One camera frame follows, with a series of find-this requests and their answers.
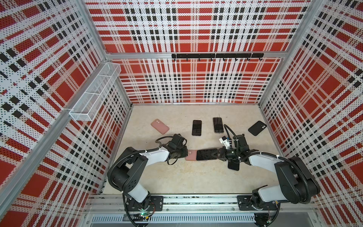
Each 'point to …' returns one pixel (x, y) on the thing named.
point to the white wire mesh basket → (90, 103)
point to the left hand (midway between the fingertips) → (187, 154)
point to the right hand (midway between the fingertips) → (212, 156)
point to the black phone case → (257, 128)
